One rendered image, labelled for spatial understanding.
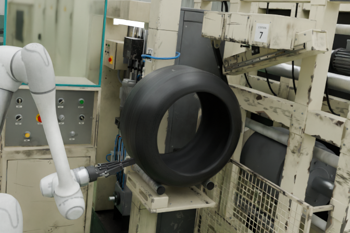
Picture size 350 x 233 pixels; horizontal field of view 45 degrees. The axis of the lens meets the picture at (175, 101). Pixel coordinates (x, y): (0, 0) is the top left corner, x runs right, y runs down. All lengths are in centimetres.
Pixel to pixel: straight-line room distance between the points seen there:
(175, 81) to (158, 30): 43
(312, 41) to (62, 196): 122
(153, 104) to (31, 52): 58
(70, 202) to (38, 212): 93
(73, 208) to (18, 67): 60
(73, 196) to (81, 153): 84
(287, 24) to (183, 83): 53
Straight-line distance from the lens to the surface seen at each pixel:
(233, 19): 211
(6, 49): 180
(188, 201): 223
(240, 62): 225
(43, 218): 273
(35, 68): 168
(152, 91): 192
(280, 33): 190
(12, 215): 168
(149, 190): 215
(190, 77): 196
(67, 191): 180
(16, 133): 256
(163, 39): 228
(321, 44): 193
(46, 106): 176
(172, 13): 230
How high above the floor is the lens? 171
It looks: 11 degrees down
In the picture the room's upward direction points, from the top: 6 degrees clockwise
